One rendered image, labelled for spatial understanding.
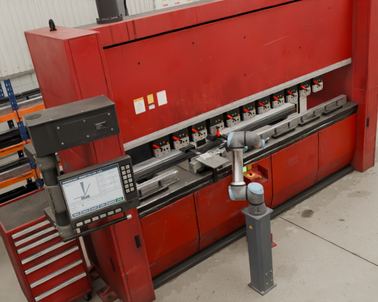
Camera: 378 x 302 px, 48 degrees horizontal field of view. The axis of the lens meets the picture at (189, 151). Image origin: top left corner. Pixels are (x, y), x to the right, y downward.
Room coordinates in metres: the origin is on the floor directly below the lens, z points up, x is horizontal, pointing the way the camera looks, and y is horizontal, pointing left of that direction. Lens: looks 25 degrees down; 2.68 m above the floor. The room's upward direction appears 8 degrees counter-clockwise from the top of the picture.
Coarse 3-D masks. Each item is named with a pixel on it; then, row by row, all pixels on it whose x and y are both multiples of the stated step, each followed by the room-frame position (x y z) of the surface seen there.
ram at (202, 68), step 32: (320, 0) 4.36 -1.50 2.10; (352, 0) 4.64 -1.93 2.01; (192, 32) 3.49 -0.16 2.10; (224, 32) 3.67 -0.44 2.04; (256, 32) 3.87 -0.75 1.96; (288, 32) 4.10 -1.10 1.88; (320, 32) 4.36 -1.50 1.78; (128, 64) 3.16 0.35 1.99; (160, 64) 3.31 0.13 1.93; (192, 64) 3.47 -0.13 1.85; (224, 64) 3.66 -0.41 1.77; (256, 64) 3.86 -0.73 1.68; (288, 64) 4.09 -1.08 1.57; (320, 64) 4.36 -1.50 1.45; (128, 96) 3.13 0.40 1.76; (192, 96) 3.45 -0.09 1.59; (224, 96) 3.64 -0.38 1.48; (128, 128) 3.10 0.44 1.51; (160, 128) 3.26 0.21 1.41
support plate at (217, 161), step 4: (216, 156) 3.44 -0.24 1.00; (220, 156) 3.43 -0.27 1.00; (196, 160) 3.44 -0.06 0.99; (200, 160) 3.41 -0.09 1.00; (208, 160) 3.39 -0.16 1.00; (212, 160) 3.38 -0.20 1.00; (216, 160) 3.37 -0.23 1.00; (220, 160) 3.36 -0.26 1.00; (224, 160) 3.34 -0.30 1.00; (228, 160) 3.33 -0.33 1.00; (208, 164) 3.31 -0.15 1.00; (212, 164) 3.30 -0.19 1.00; (216, 164) 3.29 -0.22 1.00; (220, 164) 3.27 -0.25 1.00
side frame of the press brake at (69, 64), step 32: (32, 32) 3.26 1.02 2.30; (64, 32) 3.02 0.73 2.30; (96, 32) 2.83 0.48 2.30; (64, 64) 2.78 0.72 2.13; (96, 64) 2.80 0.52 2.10; (64, 96) 2.93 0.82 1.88; (64, 160) 3.31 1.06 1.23; (96, 160) 2.72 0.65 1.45; (96, 224) 2.96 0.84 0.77; (128, 224) 2.79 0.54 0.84; (96, 256) 3.19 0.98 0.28; (128, 256) 2.75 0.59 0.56; (128, 288) 2.72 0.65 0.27
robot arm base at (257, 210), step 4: (248, 204) 2.85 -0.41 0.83; (252, 204) 2.79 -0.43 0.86; (256, 204) 2.78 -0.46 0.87; (260, 204) 2.78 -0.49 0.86; (264, 204) 2.80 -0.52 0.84; (248, 208) 2.82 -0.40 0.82; (252, 208) 2.79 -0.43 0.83; (256, 208) 2.77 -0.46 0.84; (260, 208) 2.77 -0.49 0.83; (264, 208) 2.78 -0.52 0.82; (248, 212) 2.81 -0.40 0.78; (252, 212) 2.78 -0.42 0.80; (256, 212) 2.77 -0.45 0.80; (260, 212) 2.76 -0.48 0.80; (264, 212) 2.77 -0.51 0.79
